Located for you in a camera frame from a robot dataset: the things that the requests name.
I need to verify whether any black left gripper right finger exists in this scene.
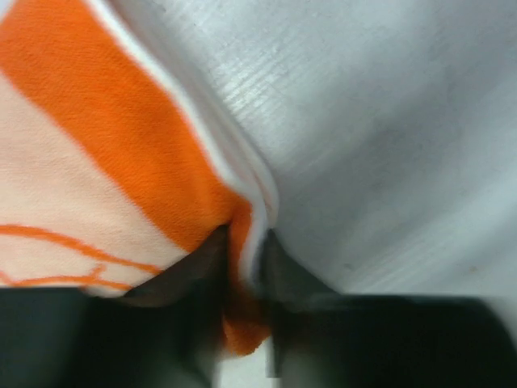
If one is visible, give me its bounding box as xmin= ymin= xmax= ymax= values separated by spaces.
xmin=259 ymin=232 xmax=337 ymax=378

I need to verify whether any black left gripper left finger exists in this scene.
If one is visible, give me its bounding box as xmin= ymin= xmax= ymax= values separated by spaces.
xmin=120 ymin=226 xmax=229 ymax=387

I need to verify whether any orange cloth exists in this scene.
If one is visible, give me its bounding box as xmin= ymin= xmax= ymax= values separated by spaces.
xmin=1 ymin=1 xmax=279 ymax=355

